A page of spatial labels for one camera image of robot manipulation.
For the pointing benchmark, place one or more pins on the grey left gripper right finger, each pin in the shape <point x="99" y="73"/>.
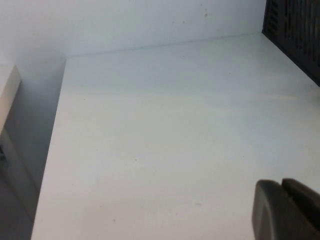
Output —
<point x="303" y="196"/>

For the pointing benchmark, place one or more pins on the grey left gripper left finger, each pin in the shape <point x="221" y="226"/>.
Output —
<point x="268" y="215"/>

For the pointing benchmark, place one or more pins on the black perforated book stand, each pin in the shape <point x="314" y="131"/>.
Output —
<point x="295" y="30"/>

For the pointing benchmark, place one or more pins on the white side cabinet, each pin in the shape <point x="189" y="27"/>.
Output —
<point x="8" y="100"/>

